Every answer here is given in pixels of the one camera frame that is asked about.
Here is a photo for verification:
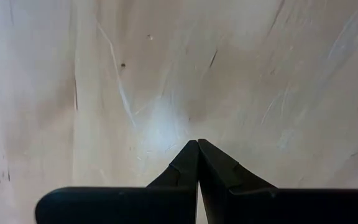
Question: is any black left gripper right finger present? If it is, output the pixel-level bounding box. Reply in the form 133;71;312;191
197;138;358;224

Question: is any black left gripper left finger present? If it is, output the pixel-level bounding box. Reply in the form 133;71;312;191
35;139;200;224

